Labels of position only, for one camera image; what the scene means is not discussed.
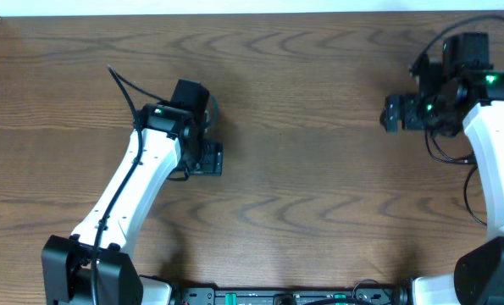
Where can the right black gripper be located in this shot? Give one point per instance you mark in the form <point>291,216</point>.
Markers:
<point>390,114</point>

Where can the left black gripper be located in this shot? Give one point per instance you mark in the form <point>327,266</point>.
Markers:
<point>213,158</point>

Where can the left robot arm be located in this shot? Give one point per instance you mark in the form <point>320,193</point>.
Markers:
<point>94,264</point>

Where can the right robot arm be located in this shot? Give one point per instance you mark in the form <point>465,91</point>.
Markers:
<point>461,93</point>

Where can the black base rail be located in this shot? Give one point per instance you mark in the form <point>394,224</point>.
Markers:
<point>366,291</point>

